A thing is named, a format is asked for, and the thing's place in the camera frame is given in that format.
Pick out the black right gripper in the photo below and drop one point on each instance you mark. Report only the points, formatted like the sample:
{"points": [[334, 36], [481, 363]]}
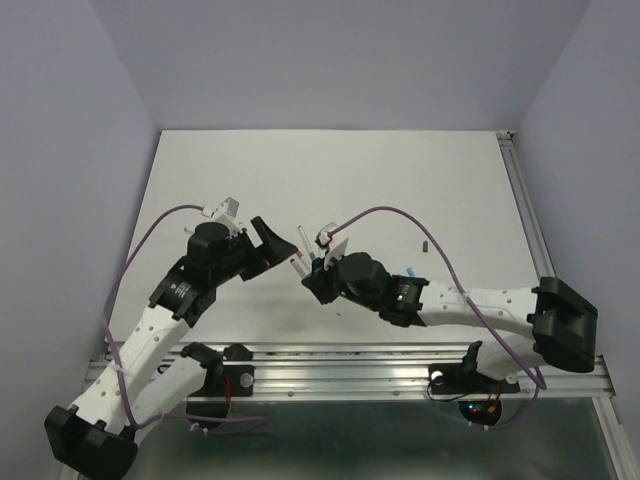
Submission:
{"points": [[318, 283]]}

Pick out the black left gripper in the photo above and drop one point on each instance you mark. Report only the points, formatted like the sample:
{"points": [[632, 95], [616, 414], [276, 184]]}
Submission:
{"points": [[274, 248]]}

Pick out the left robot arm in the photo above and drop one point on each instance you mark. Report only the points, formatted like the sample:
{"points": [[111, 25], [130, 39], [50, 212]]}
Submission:
{"points": [[99, 434]]}

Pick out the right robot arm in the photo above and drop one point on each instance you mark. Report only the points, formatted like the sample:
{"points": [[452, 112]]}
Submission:
{"points": [[550, 324]]}

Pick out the brown capped white marker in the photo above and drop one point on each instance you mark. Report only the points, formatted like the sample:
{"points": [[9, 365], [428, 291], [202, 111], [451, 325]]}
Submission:
{"points": [[300, 264]]}

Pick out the green capped marker upper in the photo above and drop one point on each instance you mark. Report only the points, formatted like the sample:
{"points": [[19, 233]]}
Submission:
{"points": [[307, 244]]}

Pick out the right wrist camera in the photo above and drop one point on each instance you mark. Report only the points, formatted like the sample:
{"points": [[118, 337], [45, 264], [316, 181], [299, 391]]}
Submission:
{"points": [[333, 245]]}

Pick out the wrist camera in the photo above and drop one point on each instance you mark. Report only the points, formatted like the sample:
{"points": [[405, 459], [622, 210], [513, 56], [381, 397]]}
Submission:
{"points": [[333, 245], [227, 210]]}

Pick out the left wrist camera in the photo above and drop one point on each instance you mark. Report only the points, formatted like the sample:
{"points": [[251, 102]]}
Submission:
{"points": [[227, 210]]}

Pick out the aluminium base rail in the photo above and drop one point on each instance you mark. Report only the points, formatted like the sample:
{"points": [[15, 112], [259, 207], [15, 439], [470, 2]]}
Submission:
{"points": [[385, 372]]}

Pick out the aluminium side rail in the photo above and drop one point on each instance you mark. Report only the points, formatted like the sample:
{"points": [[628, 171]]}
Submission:
{"points": [[533, 233]]}

